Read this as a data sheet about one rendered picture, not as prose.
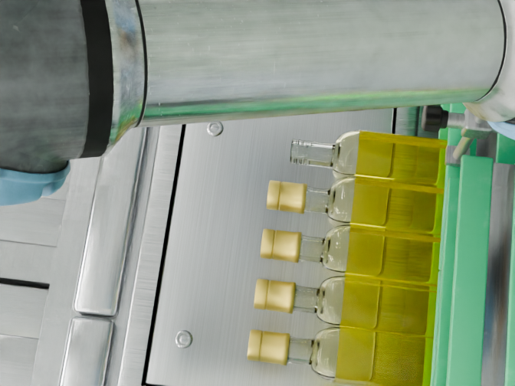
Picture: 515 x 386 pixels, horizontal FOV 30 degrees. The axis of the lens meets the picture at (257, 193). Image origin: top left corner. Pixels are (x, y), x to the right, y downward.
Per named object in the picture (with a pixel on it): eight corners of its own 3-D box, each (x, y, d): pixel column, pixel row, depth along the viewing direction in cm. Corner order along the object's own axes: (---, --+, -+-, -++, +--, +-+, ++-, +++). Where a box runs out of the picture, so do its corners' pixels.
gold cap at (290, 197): (306, 188, 113) (269, 184, 114) (307, 180, 110) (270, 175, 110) (303, 217, 113) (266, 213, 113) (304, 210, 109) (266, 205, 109)
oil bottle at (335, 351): (499, 354, 109) (311, 331, 109) (512, 346, 103) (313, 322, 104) (496, 404, 107) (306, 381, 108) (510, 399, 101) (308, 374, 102)
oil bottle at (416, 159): (508, 161, 116) (332, 142, 117) (520, 145, 110) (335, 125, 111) (506, 206, 114) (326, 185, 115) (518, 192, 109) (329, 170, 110)
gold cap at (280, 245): (300, 237, 112) (263, 232, 112) (302, 228, 108) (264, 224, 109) (297, 266, 111) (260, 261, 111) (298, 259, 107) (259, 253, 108)
